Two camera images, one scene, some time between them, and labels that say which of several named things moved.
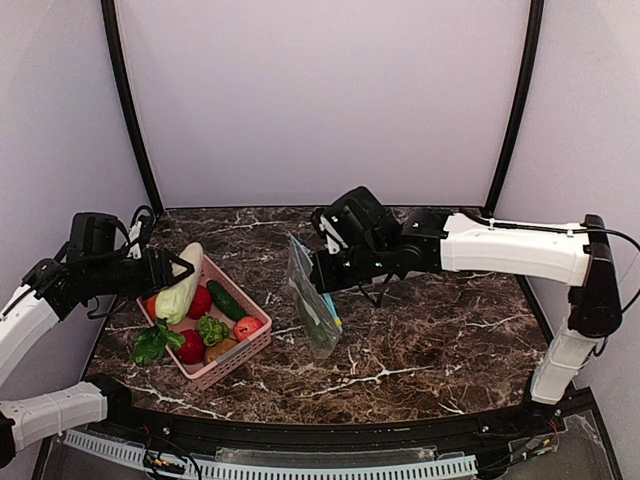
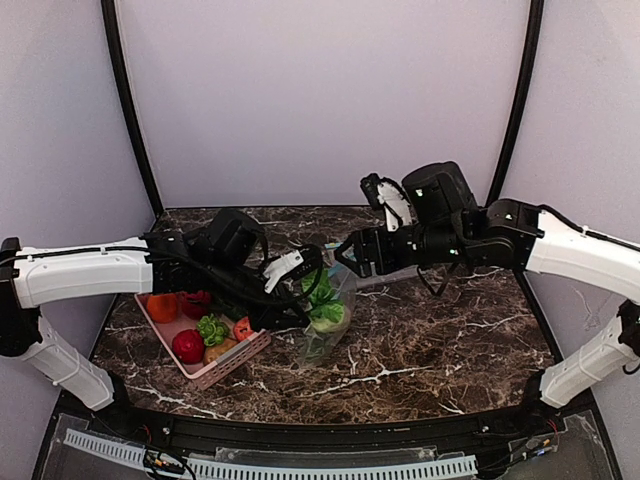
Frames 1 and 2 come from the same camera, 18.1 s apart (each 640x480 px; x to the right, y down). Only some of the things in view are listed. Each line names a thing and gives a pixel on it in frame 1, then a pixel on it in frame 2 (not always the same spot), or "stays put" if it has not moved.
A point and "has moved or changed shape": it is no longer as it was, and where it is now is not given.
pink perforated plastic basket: [209, 322] stays put
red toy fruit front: [192, 350] stays put
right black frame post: [536, 18] stays put
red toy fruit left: [201, 304] stays put
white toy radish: [171, 304] to [331, 327]
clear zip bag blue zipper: [318, 325] has moved or changed shape
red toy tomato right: [244, 327] stays put
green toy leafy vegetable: [151, 343] to [321, 295]
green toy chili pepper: [321, 333] to [316, 348]
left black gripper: [154, 270] to [279, 310]
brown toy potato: [212, 351] stays put
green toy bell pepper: [212, 330] stays put
